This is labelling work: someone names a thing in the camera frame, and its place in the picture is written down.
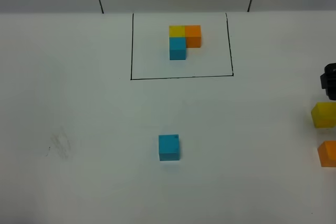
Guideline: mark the yellow template block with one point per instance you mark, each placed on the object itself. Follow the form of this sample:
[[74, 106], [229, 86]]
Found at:
[[176, 31]]

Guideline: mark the blue template block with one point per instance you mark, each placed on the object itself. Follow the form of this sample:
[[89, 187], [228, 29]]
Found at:
[[177, 48]]

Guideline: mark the orange template block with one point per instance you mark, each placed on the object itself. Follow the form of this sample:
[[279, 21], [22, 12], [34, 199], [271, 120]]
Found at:
[[193, 36]]

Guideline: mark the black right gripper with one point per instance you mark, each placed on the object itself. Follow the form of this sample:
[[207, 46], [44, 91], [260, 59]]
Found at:
[[328, 81]]

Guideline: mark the white template sheet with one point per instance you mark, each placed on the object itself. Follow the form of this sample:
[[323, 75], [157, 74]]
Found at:
[[150, 51]]

